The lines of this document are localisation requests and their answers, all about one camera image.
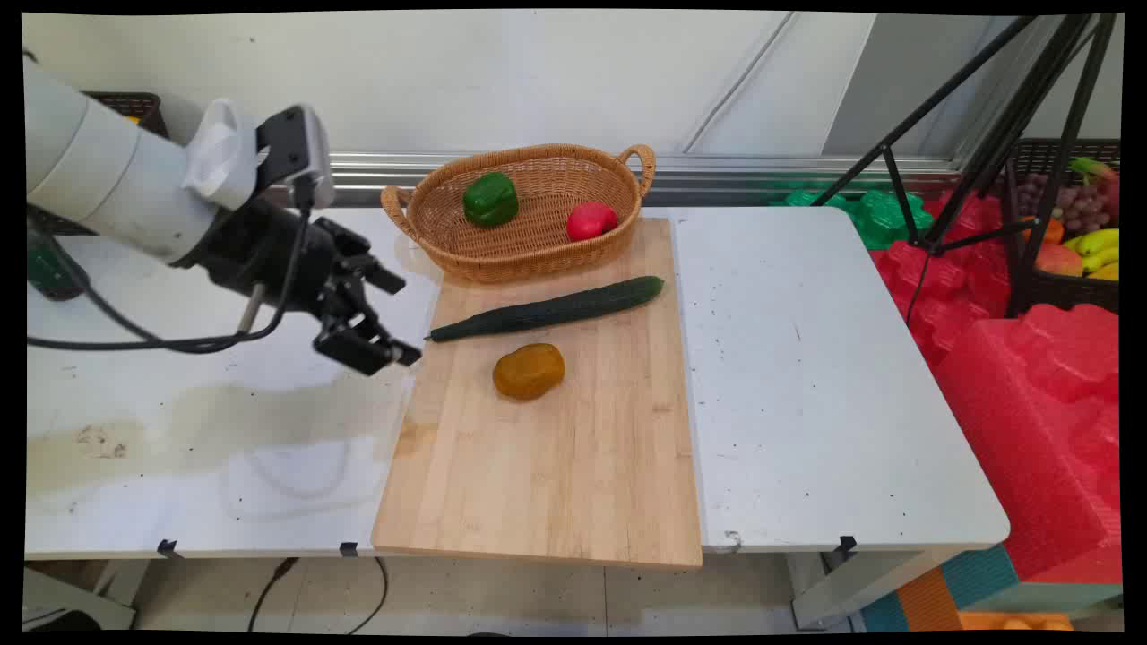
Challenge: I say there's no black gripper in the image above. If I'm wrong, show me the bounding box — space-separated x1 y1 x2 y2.
175 197 423 378

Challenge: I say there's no long dark green cucumber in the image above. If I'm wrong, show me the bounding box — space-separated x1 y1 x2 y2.
425 275 666 344

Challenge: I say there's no green bell pepper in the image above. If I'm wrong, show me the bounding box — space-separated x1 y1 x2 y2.
462 171 521 228

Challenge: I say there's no brown potato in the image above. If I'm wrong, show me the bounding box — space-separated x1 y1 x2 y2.
492 342 567 402

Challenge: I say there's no wooden cutting board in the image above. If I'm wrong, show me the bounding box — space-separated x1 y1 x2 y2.
370 217 704 571

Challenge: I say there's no red bell pepper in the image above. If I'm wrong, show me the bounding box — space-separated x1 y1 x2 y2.
566 201 619 244

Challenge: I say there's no dark green bottle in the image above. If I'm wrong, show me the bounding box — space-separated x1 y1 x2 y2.
26 222 91 303

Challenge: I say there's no green foam mat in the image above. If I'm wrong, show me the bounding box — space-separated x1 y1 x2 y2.
769 187 936 251

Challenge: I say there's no white table leg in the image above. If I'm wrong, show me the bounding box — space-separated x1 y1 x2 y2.
787 546 962 630

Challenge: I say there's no red foam mat pile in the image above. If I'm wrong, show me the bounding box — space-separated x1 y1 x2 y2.
867 190 1019 368

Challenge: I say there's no black tripod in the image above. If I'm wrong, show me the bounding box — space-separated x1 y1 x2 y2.
811 13 1121 316

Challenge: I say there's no teal orange foam block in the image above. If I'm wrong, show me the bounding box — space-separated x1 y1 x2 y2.
858 541 1124 633

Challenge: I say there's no large red foam block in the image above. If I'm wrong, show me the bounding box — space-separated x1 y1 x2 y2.
932 302 1124 585

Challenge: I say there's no peach coloured fruit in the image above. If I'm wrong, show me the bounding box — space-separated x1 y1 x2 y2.
1035 242 1086 278

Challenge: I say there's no black plastic crate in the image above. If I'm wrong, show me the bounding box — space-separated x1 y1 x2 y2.
1003 137 1122 316

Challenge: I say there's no purple grapes bunch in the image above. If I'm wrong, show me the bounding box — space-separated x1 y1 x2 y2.
1017 172 1113 235

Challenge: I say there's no yellow banana bunch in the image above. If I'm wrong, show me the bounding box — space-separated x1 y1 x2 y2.
1062 228 1121 275

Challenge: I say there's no red green fruit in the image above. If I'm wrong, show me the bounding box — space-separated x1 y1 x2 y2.
1069 156 1121 194

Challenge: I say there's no black silver wrist camera box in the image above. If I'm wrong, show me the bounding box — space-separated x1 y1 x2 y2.
254 104 338 212

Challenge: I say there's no wicker basket with handles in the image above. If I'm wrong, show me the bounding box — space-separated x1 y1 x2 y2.
380 143 658 285

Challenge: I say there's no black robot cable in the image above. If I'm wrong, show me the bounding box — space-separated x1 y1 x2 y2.
25 175 315 356

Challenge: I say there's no thin black floor cable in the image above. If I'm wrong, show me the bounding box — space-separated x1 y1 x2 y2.
345 556 390 635

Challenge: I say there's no black floor cable with plug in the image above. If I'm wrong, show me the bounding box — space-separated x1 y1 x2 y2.
246 556 302 633

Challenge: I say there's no silver wall rail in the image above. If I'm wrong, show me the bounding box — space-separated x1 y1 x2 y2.
260 150 965 210

